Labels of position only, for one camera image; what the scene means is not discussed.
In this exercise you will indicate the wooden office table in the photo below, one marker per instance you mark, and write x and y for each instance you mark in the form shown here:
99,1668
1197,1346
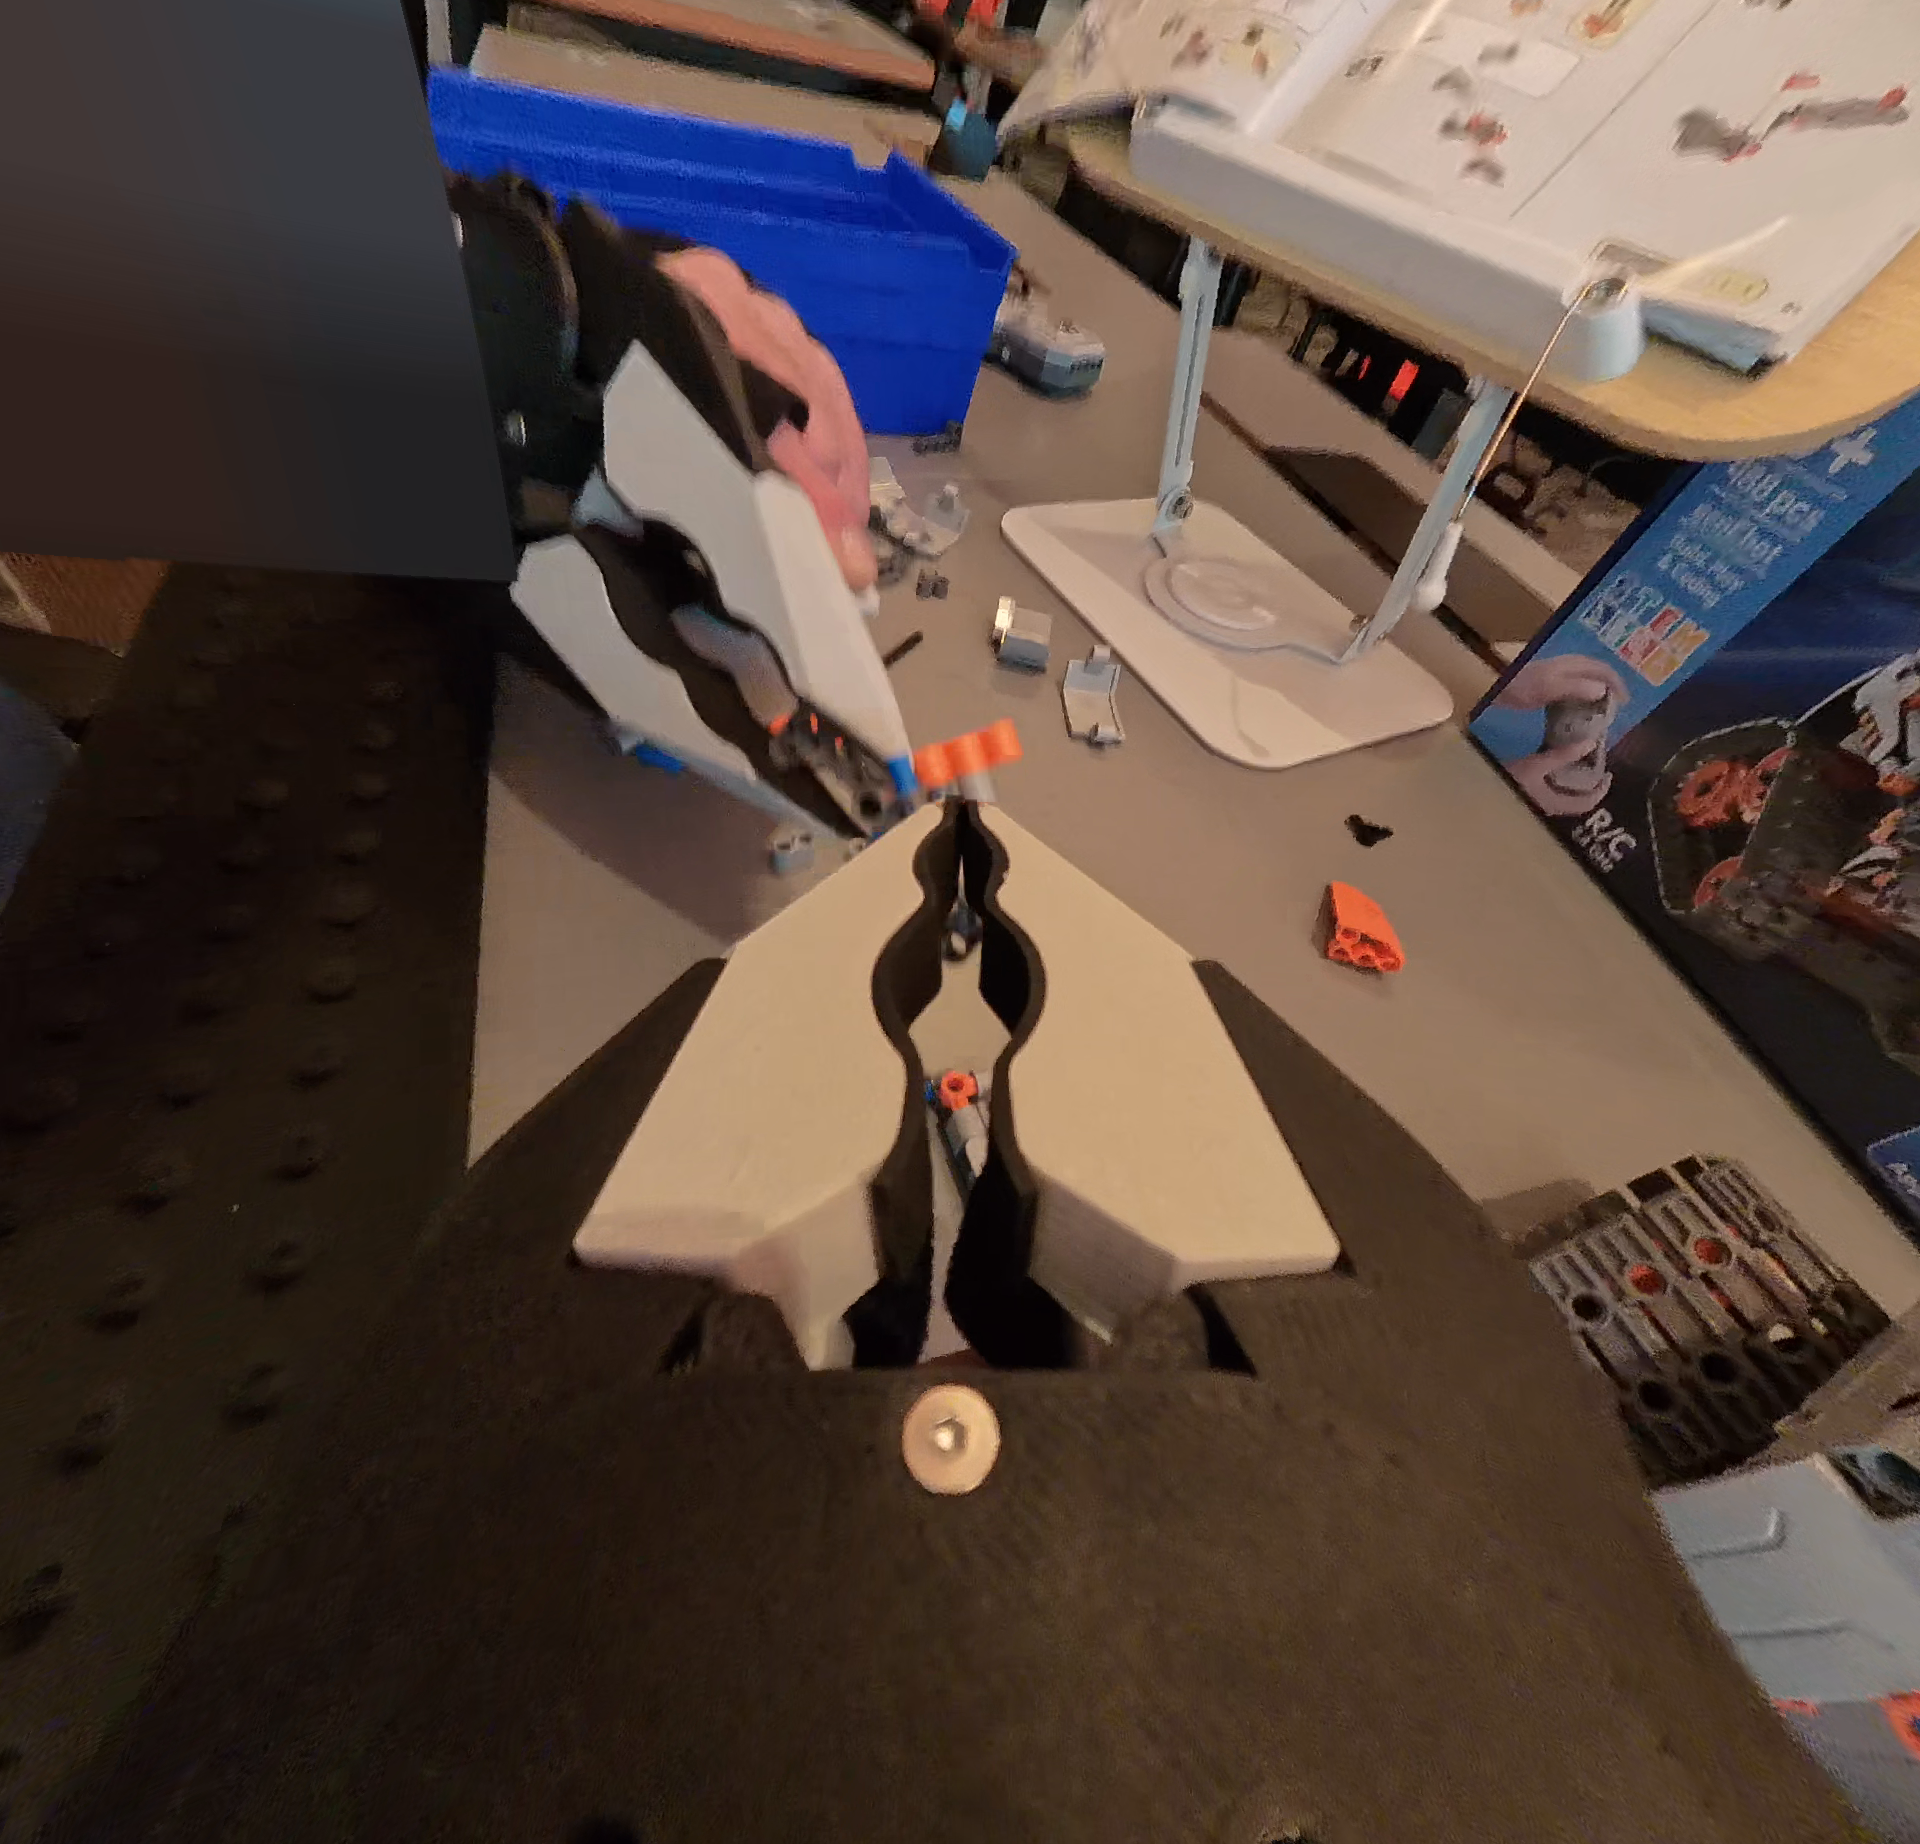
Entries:
706,24

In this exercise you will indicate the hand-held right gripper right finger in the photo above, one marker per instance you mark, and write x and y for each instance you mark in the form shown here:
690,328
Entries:
1171,1125

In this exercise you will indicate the grey tracked toy robot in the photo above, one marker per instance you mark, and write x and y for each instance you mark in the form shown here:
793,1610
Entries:
1697,1302

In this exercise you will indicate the white book stand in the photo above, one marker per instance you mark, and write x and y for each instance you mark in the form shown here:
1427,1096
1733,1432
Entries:
1275,674

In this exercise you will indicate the orange pin connector cluster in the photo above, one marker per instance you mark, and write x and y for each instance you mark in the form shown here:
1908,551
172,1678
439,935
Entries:
966,757

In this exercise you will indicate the dark blue robot kit box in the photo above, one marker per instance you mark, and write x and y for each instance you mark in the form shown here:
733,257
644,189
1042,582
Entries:
1771,764

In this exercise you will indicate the orange wedge brick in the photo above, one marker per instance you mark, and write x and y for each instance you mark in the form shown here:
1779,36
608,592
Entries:
1365,925

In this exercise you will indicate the black perforated pad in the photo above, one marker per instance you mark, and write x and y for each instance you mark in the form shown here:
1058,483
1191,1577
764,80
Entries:
226,1046

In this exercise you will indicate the light grey two-hole connector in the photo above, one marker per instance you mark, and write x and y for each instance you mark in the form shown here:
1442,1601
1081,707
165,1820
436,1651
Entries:
793,855

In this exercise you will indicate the light grey curved panel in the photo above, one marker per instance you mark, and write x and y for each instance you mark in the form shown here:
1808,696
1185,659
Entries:
1091,696

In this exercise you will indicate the person's left hand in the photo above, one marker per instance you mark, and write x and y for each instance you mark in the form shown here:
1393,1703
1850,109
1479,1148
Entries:
812,404

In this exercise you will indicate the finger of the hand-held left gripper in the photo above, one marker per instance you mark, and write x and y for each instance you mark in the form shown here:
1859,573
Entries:
750,540
616,659

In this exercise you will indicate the light grey box panel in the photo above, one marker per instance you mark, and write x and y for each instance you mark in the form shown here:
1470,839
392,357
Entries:
1025,636

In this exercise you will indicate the blue plastic bin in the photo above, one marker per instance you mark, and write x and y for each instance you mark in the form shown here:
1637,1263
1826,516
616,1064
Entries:
750,208

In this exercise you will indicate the dark pen cup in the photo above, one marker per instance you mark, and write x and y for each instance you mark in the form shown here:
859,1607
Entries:
965,140

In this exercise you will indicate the pile of light grey panels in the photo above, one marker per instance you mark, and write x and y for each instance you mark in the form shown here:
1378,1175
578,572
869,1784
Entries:
914,510

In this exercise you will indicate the grey white orange brick arm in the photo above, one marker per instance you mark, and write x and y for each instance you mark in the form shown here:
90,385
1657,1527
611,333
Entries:
961,1116

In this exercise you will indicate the instruction booklet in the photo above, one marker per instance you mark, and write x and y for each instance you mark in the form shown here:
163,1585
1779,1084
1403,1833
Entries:
1500,61

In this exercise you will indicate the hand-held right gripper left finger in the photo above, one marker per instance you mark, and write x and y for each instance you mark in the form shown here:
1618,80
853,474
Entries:
750,1125

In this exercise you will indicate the grey toy battery hub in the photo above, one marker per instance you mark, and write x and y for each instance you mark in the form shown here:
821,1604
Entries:
1042,354

